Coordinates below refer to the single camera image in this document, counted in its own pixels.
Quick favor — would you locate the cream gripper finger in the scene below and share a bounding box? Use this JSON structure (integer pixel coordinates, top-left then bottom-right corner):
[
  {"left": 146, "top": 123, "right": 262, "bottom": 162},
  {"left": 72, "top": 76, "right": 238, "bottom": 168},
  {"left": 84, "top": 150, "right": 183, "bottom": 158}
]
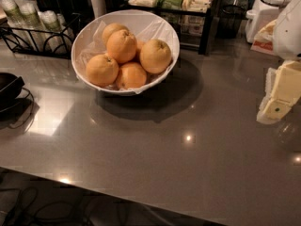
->
[
  {"left": 257, "top": 60, "right": 301, "bottom": 124},
  {"left": 254, "top": 20, "right": 276, "bottom": 43}
]

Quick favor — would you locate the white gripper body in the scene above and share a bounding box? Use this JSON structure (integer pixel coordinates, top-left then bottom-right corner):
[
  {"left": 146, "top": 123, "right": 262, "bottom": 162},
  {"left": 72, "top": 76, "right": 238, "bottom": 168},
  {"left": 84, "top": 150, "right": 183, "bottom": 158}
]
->
[{"left": 273, "top": 0, "right": 301, "bottom": 60}]

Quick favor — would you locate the clear plastic bowl liner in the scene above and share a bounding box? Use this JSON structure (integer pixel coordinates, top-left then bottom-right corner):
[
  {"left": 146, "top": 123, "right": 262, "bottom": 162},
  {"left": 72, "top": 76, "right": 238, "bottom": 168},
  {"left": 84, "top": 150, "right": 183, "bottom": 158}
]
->
[{"left": 75, "top": 17, "right": 177, "bottom": 94}]

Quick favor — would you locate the white bowl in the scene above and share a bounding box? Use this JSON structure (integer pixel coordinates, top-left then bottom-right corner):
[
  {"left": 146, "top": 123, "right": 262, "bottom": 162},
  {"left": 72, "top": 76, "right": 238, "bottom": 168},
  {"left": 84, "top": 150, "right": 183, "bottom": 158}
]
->
[{"left": 71, "top": 9, "right": 181, "bottom": 97}]

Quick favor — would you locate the orange white card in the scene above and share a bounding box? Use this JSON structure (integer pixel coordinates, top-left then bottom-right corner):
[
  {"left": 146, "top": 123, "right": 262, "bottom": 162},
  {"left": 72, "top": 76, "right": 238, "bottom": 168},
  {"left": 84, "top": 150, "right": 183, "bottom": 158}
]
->
[{"left": 251, "top": 40, "right": 274, "bottom": 56}]

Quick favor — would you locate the black mesh bin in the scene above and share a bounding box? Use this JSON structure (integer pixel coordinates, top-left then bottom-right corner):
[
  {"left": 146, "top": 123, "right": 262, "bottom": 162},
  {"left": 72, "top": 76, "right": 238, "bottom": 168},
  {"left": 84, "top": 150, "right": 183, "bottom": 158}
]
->
[{"left": 216, "top": 5, "right": 246, "bottom": 39}]

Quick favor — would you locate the black shelf rack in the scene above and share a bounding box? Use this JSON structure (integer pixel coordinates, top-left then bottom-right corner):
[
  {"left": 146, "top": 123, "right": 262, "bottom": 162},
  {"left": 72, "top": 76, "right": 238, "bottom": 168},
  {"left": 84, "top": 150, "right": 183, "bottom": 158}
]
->
[{"left": 128, "top": 0, "right": 216, "bottom": 54}]

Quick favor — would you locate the green packet stack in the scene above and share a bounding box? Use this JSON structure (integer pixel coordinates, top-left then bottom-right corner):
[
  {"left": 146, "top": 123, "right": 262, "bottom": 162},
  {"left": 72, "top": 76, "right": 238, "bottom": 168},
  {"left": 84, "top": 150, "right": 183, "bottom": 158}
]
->
[{"left": 157, "top": 0, "right": 183, "bottom": 9}]

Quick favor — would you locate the orange right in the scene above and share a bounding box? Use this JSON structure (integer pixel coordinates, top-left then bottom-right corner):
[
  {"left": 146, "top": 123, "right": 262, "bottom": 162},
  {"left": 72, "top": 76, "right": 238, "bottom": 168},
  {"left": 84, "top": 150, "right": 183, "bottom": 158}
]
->
[{"left": 139, "top": 39, "right": 172, "bottom": 74}]

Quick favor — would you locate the orange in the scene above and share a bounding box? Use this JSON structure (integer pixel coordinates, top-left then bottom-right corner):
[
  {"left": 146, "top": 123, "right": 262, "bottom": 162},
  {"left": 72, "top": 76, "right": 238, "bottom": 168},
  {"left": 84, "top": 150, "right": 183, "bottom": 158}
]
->
[
  {"left": 106, "top": 29, "right": 137, "bottom": 64},
  {"left": 116, "top": 62, "right": 147, "bottom": 89},
  {"left": 139, "top": 39, "right": 172, "bottom": 74},
  {"left": 102, "top": 23, "right": 128, "bottom": 44},
  {"left": 86, "top": 54, "right": 119, "bottom": 88}
]

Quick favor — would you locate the orange front centre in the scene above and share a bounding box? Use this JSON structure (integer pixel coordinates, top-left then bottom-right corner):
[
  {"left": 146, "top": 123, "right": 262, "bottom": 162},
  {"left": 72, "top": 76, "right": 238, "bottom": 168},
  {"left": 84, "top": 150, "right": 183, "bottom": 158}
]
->
[{"left": 116, "top": 62, "right": 147, "bottom": 89}]

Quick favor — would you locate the orange top centre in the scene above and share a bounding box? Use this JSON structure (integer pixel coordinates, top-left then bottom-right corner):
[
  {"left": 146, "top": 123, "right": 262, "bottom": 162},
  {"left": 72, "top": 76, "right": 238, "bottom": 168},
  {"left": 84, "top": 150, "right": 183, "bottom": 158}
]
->
[{"left": 106, "top": 29, "right": 137, "bottom": 64}]

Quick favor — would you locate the orange back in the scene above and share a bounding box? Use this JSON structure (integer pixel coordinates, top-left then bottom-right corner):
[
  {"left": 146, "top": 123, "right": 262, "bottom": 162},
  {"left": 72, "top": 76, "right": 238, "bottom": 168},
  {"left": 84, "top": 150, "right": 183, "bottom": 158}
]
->
[{"left": 102, "top": 23, "right": 128, "bottom": 44}]

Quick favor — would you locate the orange front left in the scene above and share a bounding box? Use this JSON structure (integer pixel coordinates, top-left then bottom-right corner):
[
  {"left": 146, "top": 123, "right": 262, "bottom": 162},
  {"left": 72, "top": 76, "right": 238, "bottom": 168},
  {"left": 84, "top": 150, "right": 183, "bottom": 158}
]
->
[{"left": 86, "top": 54, "right": 119, "bottom": 88}]

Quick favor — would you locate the white cylinder container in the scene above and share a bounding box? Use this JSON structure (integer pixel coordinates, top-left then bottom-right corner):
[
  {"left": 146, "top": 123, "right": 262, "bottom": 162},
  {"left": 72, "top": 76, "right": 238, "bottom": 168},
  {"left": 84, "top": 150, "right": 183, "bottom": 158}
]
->
[{"left": 87, "top": 0, "right": 107, "bottom": 19}]

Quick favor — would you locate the paper cup stack right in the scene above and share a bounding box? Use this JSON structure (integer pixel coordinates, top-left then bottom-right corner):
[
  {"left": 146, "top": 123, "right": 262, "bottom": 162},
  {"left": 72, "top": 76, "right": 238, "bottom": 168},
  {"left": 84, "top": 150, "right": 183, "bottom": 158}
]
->
[{"left": 40, "top": 10, "right": 67, "bottom": 55}]

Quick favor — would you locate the paper cup stack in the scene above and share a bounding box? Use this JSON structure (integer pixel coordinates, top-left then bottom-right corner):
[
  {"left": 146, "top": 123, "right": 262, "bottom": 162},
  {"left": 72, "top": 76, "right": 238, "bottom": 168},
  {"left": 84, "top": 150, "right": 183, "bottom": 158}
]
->
[
  {"left": 40, "top": 10, "right": 67, "bottom": 55},
  {"left": 20, "top": 3, "right": 40, "bottom": 29},
  {"left": 1, "top": 0, "right": 24, "bottom": 28}
]

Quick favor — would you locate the paper cup stack middle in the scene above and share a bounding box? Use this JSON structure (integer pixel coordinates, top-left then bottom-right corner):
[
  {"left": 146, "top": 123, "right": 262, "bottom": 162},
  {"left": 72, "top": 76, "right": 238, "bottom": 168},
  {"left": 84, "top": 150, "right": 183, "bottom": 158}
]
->
[{"left": 20, "top": 3, "right": 40, "bottom": 29}]

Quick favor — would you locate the paper cup stack left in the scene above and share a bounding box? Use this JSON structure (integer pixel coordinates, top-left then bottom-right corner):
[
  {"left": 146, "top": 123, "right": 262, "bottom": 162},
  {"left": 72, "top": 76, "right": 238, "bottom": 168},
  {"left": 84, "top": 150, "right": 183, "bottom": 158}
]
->
[{"left": 1, "top": 0, "right": 24, "bottom": 28}]

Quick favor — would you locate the black wire rack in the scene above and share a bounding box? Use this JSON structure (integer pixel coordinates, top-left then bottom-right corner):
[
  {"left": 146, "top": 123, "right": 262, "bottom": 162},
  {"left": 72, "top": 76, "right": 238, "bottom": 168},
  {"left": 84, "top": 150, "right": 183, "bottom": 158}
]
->
[{"left": 0, "top": 13, "right": 80, "bottom": 59}]

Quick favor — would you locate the black wire trivet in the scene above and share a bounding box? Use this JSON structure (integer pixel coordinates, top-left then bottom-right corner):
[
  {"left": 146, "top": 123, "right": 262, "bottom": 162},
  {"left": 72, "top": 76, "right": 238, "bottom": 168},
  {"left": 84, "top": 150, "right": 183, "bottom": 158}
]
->
[{"left": 0, "top": 88, "right": 35, "bottom": 129}]

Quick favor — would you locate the black cable on floor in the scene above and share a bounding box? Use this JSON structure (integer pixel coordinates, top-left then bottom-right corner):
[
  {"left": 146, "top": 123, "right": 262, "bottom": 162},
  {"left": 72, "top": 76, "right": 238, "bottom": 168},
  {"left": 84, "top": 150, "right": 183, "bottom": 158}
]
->
[{"left": 0, "top": 186, "right": 95, "bottom": 226}]

